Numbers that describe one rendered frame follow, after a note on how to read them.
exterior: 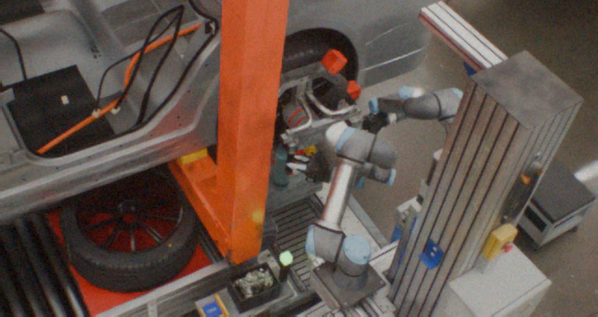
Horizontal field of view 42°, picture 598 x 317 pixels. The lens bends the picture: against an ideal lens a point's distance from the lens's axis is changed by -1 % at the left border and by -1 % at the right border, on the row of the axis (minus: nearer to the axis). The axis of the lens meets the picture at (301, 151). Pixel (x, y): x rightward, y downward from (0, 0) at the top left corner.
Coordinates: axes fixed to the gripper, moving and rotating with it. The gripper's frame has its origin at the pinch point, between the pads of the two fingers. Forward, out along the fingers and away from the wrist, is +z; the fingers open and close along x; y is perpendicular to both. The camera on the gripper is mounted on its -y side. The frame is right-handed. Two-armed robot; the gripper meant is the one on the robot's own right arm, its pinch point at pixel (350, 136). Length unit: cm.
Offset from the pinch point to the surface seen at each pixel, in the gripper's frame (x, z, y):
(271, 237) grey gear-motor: 6, 44, -47
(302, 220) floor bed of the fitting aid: -13, 11, -77
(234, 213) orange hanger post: 21, 76, 11
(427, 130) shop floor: -37, -101, -82
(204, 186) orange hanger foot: -11, 74, -8
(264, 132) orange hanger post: 21, 65, 56
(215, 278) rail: 12, 79, -50
